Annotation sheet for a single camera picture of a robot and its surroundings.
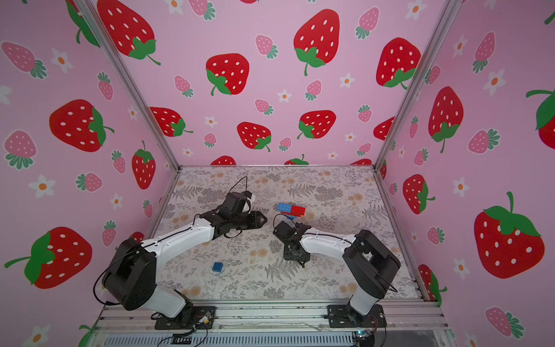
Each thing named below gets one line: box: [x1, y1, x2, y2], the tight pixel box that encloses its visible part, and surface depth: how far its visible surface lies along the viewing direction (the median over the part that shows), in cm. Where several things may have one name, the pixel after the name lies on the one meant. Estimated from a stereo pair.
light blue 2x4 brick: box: [277, 202, 292, 214], surface depth 97 cm
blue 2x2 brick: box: [211, 261, 225, 273], surface depth 86 cm
